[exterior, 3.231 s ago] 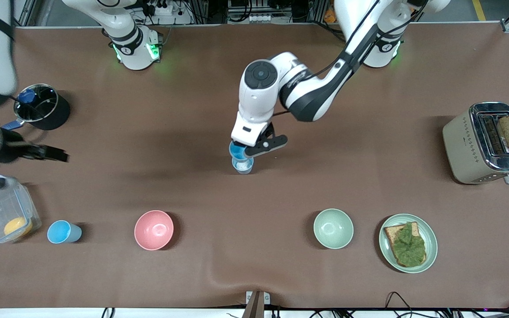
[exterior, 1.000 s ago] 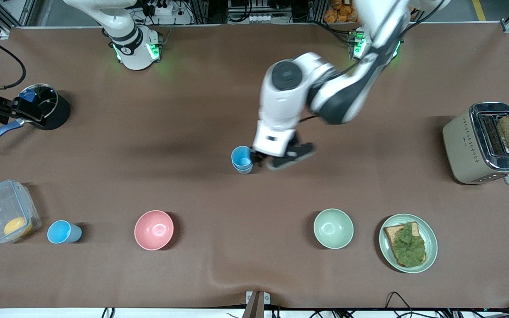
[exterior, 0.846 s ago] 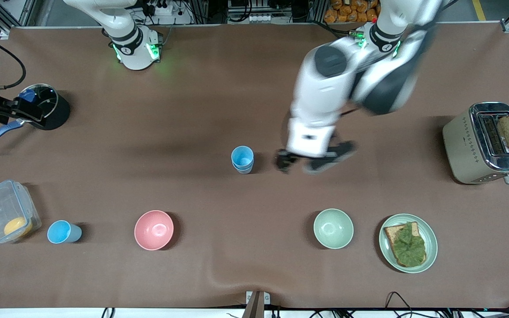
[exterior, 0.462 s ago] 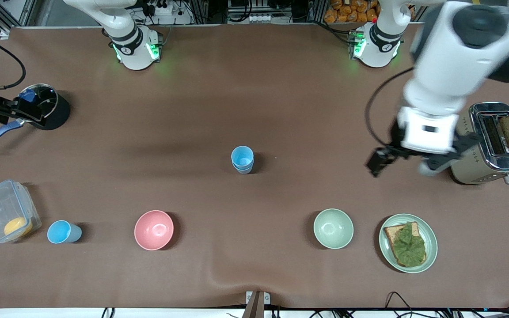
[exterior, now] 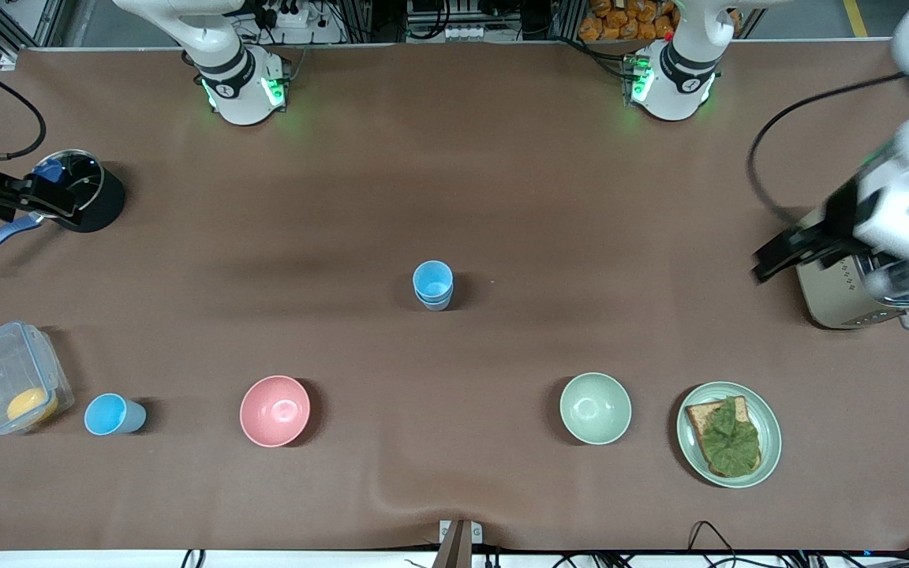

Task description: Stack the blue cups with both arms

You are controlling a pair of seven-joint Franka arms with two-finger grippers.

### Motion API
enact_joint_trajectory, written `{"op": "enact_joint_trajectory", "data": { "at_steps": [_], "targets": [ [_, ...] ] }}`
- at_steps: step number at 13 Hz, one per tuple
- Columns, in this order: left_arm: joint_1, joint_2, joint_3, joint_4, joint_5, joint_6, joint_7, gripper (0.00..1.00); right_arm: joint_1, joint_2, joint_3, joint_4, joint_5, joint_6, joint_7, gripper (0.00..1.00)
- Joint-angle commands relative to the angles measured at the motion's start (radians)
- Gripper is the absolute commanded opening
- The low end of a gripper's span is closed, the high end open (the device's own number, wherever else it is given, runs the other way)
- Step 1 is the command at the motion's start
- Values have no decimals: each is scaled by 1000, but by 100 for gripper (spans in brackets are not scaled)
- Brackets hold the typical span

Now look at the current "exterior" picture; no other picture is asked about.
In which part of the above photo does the glass lid with blue knob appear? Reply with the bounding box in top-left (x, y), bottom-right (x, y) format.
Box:
top-left (28, 150), bottom-right (104, 219)

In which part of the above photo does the white power strip with plugs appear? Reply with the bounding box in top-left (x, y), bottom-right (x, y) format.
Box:
top-left (253, 0), bottom-right (346, 45)

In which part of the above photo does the pink bowl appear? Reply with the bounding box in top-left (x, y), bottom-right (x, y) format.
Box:
top-left (239, 375), bottom-right (312, 448)

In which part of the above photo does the pale green bowl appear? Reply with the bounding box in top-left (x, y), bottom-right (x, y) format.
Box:
top-left (559, 372), bottom-right (633, 446)

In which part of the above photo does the black saucepan with blue handle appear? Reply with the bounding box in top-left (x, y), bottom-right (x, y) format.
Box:
top-left (0, 148), bottom-right (127, 271)

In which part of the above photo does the bag of orange snacks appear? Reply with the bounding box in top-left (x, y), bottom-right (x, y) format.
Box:
top-left (578, 0), bottom-right (678, 43)

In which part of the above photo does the pale green plate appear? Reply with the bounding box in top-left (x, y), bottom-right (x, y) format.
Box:
top-left (676, 381), bottom-right (783, 489)

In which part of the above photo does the beige chrome toaster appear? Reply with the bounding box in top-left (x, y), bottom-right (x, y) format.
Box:
top-left (795, 207), bottom-right (909, 331)

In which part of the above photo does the yellow round food piece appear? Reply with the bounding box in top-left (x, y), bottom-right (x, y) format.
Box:
top-left (6, 387), bottom-right (59, 424)

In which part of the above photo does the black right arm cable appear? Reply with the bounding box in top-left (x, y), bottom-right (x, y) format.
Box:
top-left (0, 63), bottom-right (47, 163)

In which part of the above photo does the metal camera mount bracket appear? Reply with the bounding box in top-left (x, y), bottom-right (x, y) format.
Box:
top-left (439, 519), bottom-right (484, 568)

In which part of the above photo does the toast slice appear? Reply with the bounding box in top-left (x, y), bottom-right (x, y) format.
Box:
top-left (685, 396), bottom-right (763, 479)

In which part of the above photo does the black looped cable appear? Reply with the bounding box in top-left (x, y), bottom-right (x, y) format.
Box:
top-left (687, 521), bottom-right (747, 568)

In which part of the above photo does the green lettuce leaf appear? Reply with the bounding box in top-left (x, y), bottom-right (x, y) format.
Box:
top-left (697, 397), bottom-right (761, 477)

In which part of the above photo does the brown table cloth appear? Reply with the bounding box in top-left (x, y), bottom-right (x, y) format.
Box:
top-left (0, 41), bottom-right (909, 553)

